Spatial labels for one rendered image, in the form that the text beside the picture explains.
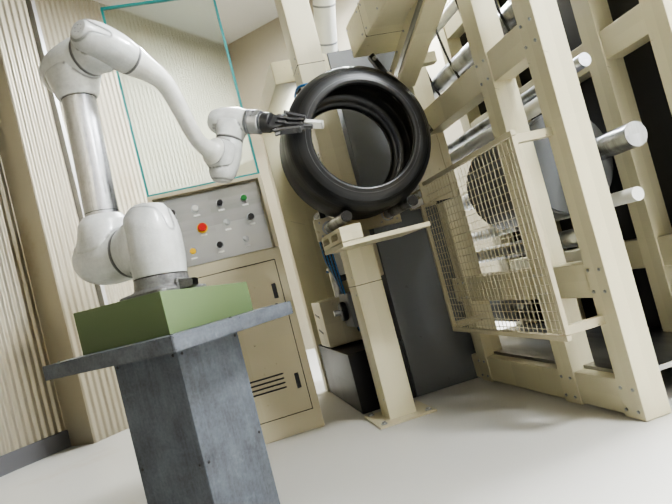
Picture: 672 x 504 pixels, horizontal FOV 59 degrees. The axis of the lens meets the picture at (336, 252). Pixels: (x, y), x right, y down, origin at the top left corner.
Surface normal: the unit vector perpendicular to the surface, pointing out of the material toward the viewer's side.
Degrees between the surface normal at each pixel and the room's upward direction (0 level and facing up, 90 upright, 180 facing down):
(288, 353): 90
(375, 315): 90
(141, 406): 90
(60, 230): 90
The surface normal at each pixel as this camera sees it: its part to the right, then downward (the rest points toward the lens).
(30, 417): 0.84, -0.24
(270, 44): -0.48, 0.09
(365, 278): 0.21, -0.10
